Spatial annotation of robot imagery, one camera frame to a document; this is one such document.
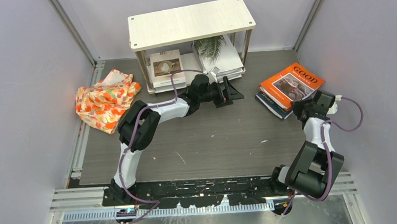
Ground palm leaf cover book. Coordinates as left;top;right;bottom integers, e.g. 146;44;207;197
193;35;234;63

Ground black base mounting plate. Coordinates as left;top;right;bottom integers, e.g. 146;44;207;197
102;176;294;209

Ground teal cover book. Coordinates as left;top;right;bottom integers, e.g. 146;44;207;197
255;92;293;120

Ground orange good morning book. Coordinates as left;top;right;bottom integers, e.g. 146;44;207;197
258;63;325;111

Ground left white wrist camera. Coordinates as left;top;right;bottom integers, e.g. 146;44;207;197
208;67;222;84

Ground white grey cover book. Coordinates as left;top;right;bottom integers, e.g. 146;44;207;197
191;44;247;86

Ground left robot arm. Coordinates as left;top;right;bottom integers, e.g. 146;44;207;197
109;74;244;205

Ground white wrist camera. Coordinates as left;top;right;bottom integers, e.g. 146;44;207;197
327;95;342;115
208;67;222;84

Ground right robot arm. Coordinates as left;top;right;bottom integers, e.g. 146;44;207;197
268;90;344;201

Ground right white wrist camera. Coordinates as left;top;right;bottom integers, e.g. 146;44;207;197
327;95;342;115

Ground orange floral cloth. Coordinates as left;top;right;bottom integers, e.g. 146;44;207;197
75;69;141;135

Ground afternoon tea book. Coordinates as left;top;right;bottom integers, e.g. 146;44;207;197
149;49;183;93

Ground white two-tier shelf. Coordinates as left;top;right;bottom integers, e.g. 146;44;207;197
128;0;256;94

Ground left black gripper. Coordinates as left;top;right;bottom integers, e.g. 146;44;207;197
197;76;244;109

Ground aluminium rail frame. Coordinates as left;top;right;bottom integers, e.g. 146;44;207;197
52;50;361;224

